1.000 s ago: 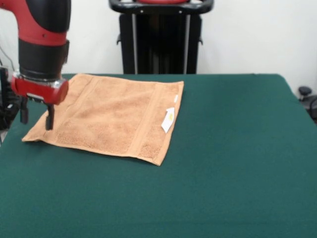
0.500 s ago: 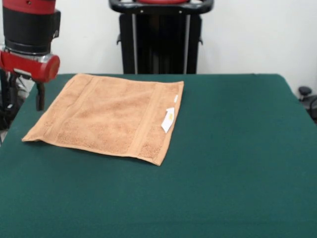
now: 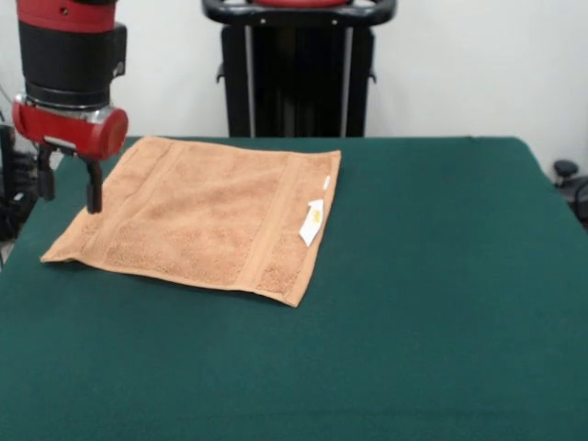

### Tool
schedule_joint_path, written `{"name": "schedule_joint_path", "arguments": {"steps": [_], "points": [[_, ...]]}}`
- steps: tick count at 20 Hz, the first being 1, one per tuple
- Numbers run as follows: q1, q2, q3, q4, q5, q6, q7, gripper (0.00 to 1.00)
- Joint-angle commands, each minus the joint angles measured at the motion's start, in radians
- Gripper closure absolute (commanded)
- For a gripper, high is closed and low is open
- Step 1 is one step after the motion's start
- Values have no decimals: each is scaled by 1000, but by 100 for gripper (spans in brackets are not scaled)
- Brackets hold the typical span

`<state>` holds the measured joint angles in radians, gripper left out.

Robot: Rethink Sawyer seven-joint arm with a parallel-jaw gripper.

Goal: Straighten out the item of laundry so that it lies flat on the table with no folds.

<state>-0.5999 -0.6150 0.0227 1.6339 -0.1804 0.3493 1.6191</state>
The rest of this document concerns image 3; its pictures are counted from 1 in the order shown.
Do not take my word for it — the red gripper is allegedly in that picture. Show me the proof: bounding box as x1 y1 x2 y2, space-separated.
12 94 130 215

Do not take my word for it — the orange terry towel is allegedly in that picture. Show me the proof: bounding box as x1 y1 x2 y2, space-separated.
40 135 343 308

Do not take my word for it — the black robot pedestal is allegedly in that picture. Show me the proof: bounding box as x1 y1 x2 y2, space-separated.
200 0 395 138

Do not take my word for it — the dark green table cloth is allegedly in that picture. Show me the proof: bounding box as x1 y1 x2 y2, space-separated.
0 135 588 441

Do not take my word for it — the black equipment stack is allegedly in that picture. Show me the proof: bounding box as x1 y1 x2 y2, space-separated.
0 122 52 243

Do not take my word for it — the black office chair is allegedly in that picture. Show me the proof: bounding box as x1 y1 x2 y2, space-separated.
552 159 588 231

